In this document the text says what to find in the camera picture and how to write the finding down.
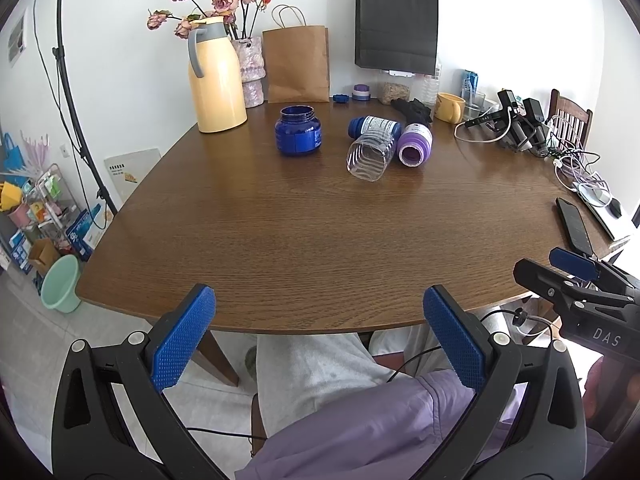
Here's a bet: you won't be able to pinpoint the blue white carton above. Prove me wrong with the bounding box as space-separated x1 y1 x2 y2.
65 204 113 261

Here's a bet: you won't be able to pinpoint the purple white bottle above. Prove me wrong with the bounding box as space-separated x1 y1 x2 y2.
396 122 433 168

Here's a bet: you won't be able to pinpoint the blue bottle cap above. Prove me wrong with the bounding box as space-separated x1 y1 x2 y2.
332 94 349 104

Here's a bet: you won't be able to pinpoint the black camera equipment pile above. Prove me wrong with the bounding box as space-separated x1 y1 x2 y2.
463 89 549 157

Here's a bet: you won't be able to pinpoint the yellow thermos jug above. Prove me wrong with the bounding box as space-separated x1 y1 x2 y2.
186 16 247 134

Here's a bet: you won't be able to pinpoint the cardboard box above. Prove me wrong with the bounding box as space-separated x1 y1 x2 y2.
28 238 61 276

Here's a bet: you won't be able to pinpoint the small purple lidded jar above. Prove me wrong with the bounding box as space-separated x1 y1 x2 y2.
352 84 371 102

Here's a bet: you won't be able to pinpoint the green plastic bucket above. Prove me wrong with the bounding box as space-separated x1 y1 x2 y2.
40 255 80 314

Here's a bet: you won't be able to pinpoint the clear jar of oats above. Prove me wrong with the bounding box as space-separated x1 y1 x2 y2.
378 81 410 105

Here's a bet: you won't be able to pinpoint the blue glass jar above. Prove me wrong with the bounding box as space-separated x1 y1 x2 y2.
274 105 322 156

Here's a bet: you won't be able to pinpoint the black gloves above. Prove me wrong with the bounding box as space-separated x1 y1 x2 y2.
390 99 433 127

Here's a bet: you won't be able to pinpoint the white tangled cables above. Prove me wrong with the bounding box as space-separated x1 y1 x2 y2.
546 114 614 206

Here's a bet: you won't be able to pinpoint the pink ribbed vase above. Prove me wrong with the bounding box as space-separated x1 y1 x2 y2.
231 37 266 108

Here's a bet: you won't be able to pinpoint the black paper bag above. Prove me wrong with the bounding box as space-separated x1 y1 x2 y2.
355 0 438 75

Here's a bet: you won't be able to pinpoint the brown paper bag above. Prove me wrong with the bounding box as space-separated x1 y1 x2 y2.
262 4 330 103

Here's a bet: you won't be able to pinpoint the wire storage rack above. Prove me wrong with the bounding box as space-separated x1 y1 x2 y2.
23 164 81 255

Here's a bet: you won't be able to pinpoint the blue labelled pill bottle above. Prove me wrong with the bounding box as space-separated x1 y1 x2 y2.
347 116 402 140

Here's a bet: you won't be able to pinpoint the black light stand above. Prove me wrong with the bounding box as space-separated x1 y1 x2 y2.
49 0 120 216

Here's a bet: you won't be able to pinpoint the black smartphone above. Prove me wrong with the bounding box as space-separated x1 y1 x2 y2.
555 197 594 258

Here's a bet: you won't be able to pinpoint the clear plastic cup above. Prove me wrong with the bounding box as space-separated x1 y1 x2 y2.
346 132 396 182

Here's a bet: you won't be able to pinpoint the wooden chair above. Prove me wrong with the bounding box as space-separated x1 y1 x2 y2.
548 89 593 148

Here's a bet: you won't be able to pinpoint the yellow mug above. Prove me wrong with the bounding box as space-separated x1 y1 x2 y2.
435 92 465 125

